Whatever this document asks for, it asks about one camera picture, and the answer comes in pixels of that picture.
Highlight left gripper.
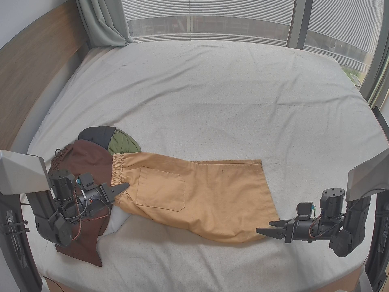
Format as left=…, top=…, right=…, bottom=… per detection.
left=81, top=183, right=116, bottom=215

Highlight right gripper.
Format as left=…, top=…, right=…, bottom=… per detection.
left=256, top=219, right=320, bottom=244

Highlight tan shorts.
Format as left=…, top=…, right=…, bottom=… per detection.
left=110, top=152, right=279, bottom=244

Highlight bed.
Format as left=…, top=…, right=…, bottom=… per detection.
left=0, top=0, right=389, bottom=292

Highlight white garment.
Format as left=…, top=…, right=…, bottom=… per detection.
left=102, top=207, right=133, bottom=236

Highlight brown garment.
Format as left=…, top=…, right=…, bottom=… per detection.
left=50, top=140, right=115, bottom=267

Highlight green garment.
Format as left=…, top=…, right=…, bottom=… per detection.
left=108, top=129, right=142, bottom=155

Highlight black garment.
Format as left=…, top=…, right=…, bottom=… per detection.
left=78, top=126, right=117, bottom=149

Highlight grey-green curtain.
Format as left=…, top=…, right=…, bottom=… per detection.
left=72, top=0, right=134, bottom=47

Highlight window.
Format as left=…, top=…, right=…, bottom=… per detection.
left=117, top=0, right=389, bottom=109

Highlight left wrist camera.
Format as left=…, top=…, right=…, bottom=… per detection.
left=77, top=173, right=95, bottom=191

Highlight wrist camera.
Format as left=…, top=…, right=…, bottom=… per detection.
left=296, top=203, right=314, bottom=219
left=77, top=173, right=95, bottom=191

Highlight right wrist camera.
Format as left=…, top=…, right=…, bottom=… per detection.
left=296, top=203, right=314, bottom=219

